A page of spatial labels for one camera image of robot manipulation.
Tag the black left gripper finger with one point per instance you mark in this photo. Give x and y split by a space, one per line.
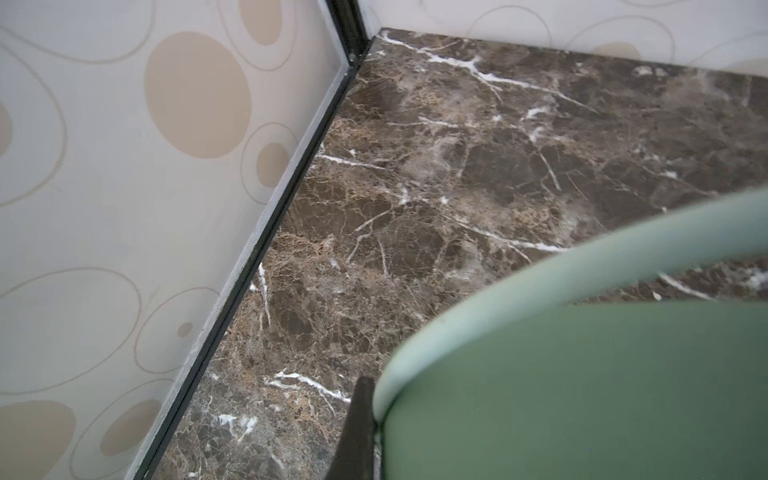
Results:
354 456

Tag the mint green headphones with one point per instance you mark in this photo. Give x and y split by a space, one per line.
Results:
530 379

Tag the black corner frame post left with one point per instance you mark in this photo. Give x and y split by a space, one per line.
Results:
350 27

